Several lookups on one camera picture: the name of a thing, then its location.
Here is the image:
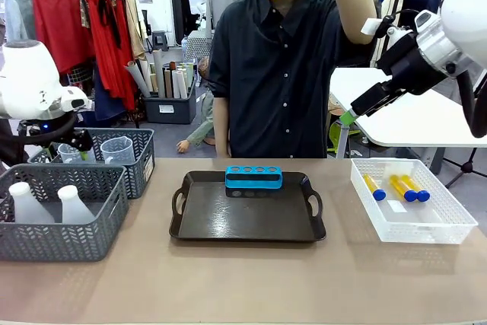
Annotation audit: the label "white plastic flask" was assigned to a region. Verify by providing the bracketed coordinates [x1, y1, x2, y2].
[56, 184, 96, 225]
[8, 182, 56, 225]

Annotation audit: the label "grey basket holding flasks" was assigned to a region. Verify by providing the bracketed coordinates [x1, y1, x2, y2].
[0, 164, 129, 263]

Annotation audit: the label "black hanging scarf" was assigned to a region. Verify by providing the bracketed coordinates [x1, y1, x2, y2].
[97, 0, 122, 50]

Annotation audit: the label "grey basket holding cups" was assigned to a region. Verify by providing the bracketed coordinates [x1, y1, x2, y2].
[28, 128, 156, 199]

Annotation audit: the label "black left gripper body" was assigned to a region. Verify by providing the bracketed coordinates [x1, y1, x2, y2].
[18, 119, 58, 140]

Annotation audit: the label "yellow tube with blue cap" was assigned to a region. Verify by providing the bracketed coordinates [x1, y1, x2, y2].
[388, 174, 419, 203]
[362, 174, 388, 202]
[402, 174, 431, 203]

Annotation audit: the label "person's left forearm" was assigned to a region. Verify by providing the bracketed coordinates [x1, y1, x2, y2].
[322, 0, 378, 46]

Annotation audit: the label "grey paper roll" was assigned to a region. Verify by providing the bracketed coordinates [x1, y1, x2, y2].
[125, 60, 151, 98]

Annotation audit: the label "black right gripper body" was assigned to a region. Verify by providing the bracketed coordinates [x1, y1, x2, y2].
[375, 30, 447, 97]

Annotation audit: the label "dark brown serving tray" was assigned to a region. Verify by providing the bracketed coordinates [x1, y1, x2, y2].
[169, 170, 327, 243]

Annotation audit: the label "black tripod legs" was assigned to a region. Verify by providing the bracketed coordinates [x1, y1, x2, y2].
[444, 148, 487, 190]

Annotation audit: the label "thin black camera cable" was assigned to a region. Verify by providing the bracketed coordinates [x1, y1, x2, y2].
[374, 8, 422, 39]

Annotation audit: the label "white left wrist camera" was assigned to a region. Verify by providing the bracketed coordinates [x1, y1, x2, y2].
[60, 87, 93, 111]

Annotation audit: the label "dark grey storage bin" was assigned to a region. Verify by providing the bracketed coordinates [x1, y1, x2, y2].
[143, 84, 198, 125]

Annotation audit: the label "white plastic basket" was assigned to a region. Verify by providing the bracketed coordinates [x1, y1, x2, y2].
[349, 158, 479, 244]

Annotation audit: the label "small grey stool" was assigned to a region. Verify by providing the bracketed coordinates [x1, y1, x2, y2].
[151, 30, 170, 53]

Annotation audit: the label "white background table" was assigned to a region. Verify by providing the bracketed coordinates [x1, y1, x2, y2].
[329, 67, 487, 149]

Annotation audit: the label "mannequin lying on floor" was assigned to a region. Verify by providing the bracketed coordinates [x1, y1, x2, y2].
[176, 56, 216, 153]

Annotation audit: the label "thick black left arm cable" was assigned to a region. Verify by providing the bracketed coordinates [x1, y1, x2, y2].
[33, 111, 79, 147]

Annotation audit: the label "blue test tube rack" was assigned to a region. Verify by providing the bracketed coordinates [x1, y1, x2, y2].
[224, 165, 283, 190]

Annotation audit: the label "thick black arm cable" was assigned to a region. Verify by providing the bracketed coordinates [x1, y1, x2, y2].
[454, 69, 487, 139]
[33, 111, 79, 147]

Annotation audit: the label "tall white paper roll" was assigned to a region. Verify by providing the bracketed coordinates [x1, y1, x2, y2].
[152, 49, 167, 99]

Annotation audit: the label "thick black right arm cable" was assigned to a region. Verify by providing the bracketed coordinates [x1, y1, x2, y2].
[454, 69, 487, 139]

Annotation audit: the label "green chair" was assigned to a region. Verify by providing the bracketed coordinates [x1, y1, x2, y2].
[329, 119, 361, 153]

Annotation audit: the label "brown paper roll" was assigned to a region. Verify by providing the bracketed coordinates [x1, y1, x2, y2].
[163, 68, 174, 99]

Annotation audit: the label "pale grey garment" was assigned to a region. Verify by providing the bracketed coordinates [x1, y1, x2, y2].
[3, 0, 39, 45]

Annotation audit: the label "person's right forearm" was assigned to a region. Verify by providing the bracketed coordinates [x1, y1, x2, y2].
[212, 97, 232, 158]

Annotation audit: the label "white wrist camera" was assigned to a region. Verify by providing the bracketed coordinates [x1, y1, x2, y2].
[60, 87, 93, 111]
[360, 17, 415, 49]

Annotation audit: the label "beige garment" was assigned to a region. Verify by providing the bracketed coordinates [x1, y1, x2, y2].
[121, 0, 148, 60]

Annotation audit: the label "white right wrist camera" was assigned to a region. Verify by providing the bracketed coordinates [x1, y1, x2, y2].
[360, 17, 415, 49]

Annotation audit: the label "patterned cloth covered table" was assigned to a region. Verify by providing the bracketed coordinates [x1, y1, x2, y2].
[184, 30, 212, 62]

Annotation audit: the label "clear plastic measuring cup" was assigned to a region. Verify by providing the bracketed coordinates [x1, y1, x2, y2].
[57, 142, 83, 164]
[100, 137, 136, 165]

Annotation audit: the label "person in dark shirt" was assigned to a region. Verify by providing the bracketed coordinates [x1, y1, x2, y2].
[208, 0, 376, 159]

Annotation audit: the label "short white paper roll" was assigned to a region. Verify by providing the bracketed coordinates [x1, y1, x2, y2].
[171, 69, 189, 100]

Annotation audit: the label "red blouse on hanger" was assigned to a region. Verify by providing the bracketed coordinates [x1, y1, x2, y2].
[32, 0, 96, 75]

